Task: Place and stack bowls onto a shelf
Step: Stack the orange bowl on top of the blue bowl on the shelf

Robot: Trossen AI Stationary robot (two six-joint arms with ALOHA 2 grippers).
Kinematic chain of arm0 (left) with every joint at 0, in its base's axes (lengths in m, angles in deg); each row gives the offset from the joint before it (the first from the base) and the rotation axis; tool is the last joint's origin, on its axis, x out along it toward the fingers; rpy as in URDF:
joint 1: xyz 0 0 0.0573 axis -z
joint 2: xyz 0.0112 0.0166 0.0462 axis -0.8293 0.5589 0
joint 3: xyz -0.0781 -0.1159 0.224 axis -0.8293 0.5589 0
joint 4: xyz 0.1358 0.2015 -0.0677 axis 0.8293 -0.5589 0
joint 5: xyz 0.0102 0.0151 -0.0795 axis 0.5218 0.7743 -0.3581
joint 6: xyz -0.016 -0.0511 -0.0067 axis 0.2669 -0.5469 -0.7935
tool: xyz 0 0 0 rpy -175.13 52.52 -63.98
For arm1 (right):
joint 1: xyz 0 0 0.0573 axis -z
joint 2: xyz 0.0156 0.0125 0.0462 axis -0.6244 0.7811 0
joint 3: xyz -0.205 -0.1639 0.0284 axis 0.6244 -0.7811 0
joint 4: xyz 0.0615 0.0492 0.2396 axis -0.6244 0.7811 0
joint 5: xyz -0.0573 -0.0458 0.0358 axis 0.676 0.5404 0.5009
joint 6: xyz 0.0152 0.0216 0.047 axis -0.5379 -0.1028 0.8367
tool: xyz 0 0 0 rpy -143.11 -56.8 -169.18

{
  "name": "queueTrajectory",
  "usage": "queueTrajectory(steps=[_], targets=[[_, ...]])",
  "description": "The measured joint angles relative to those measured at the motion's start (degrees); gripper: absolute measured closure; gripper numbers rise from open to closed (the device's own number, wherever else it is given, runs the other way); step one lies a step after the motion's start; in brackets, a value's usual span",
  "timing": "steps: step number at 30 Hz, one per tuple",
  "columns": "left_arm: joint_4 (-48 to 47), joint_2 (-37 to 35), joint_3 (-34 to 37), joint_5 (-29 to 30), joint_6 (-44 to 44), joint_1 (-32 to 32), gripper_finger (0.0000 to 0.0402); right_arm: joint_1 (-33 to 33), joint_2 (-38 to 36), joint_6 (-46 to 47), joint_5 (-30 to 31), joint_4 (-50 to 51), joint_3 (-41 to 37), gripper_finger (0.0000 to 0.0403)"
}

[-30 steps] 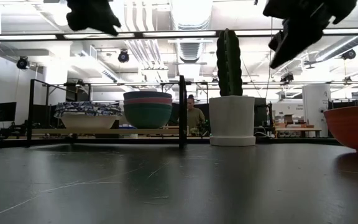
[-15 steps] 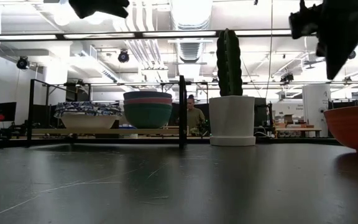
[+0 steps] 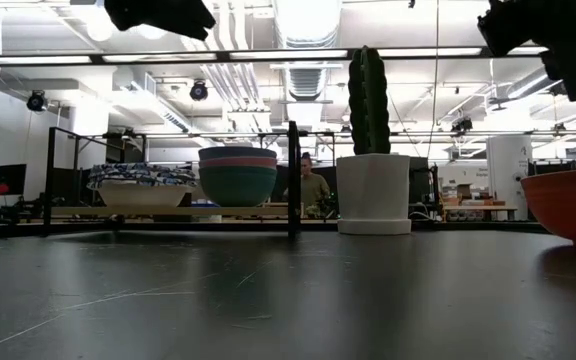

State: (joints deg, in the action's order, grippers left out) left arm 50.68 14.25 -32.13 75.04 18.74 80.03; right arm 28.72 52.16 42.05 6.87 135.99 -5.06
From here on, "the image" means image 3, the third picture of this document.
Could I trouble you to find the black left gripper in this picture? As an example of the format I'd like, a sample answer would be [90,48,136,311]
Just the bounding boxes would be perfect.
[103,0,217,41]

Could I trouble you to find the white round pillar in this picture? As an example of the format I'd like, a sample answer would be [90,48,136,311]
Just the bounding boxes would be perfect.
[486,135,534,221]

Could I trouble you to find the red plastic bowl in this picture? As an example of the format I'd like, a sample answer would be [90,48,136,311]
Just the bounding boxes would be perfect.
[520,167,576,247]

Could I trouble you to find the green plastic bowl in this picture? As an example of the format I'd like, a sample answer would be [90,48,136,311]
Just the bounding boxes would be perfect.
[198,166,278,208]

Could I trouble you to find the black aluminium table frame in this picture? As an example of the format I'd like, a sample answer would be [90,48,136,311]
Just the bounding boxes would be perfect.
[0,44,576,69]

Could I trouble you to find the dark computer monitor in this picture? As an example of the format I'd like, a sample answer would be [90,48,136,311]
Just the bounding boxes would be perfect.
[0,163,28,197]

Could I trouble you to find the person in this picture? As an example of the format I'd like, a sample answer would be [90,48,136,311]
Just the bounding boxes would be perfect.
[283,152,332,211]

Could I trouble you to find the blue plastic bowl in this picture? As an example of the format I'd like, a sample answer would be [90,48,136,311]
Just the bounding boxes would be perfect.
[198,146,278,161]

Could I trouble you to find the pink plastic bowl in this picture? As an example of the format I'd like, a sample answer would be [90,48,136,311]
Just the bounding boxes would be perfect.
[198,156,278,170]

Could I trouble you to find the black table mat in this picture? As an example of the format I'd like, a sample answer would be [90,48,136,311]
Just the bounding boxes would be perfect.
[0,227,576,360]

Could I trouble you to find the low table with boxes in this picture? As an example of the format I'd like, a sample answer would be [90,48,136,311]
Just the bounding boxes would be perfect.
[442,182,519,222]

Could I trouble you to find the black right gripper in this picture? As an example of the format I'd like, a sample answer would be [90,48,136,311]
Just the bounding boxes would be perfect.
[477,0,576,57]

